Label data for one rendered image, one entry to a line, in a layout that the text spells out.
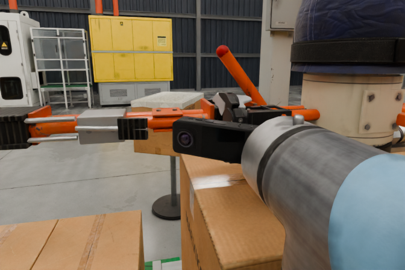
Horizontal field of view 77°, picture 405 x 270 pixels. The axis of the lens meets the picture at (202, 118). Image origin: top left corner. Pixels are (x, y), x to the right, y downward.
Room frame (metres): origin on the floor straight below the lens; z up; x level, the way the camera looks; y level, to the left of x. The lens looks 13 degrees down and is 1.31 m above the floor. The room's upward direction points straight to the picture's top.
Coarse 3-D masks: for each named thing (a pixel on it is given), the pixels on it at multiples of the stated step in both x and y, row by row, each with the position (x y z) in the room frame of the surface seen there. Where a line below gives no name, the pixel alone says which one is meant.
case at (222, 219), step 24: (192, 168) 0.52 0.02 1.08; (216, 168) 0.52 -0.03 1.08; (240, 168) 0.52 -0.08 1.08; (192, 192) 0.44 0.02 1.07; (216, 192) 0.41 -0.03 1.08; (240, 192) 0.41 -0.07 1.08; (192, 216) 0.44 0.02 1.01; (216, 216) 0.34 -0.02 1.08; (240, 216) 0.34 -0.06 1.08; (264, 216) 0.34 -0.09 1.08; (192, 240) 0.44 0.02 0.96; (216, 240) 0.29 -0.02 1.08; (240, 240) 0.29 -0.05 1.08; (264, 240) 0.29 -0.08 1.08; (192, 264) 0.45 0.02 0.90; (216, 264) 0.27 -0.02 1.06; (240, 264) 0.25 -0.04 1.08; (264, 264) 0.26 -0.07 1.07
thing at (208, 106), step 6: (204, 102) 0.45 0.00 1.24; (210, 102) 0.44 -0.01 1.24; (252, 102) 0.44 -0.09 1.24; (204, 108) 0.45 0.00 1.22; (210, 108) 0.41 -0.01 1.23; (216, 108) 0.41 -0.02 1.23; (246, 108) 0.42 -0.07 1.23; (210, 114) 0.41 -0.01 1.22; (216, 114) 0.41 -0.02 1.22; (222, 120) 0.42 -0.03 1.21
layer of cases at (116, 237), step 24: (96, 216) 1.14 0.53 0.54; (120, 216) 1.14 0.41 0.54; (0, 240) 0.97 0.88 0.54; (24, 240) 0.97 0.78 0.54; (48, 240) 0.97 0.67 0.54; (72, 240) 0.97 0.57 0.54; (96, 240) 0.97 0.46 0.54; (120, 240) 0.97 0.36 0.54; (0, 264) 0.84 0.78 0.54; (24, 264) 0.84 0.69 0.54; (48, 264) 0.84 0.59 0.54; (72, 264) 0.84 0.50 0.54; (96, 264) 0.84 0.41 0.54; (120, 264) 0.84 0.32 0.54; (144, 264) 1.19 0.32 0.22
